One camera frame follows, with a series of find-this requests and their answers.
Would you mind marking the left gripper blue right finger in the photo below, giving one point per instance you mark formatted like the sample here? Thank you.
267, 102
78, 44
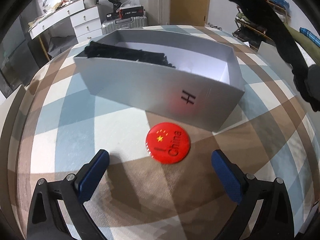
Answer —
275, 219

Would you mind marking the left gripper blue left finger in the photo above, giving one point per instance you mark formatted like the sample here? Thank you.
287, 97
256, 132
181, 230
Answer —
45, 219

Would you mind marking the black hair claw clip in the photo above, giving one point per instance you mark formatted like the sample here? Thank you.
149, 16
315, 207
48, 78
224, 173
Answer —
260, 13

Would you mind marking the red China pin badge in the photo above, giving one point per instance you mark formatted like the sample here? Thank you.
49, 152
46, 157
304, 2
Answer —
167, 143

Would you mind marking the checkered bed cover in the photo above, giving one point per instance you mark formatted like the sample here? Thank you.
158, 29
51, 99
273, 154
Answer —
60, 126

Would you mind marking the grey cardboard box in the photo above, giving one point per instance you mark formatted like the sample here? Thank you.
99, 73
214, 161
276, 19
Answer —
201, 85

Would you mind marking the wooden door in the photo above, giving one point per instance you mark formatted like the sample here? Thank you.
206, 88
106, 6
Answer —
189, 12

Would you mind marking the white upright suitcase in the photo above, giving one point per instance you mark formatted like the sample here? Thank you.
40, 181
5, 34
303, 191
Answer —
157, 11

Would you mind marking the silver aluminium suitcase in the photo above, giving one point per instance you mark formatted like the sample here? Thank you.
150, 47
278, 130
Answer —
129, 23

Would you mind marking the white desk with drawers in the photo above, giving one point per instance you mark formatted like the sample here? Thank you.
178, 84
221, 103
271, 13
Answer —
75, 23

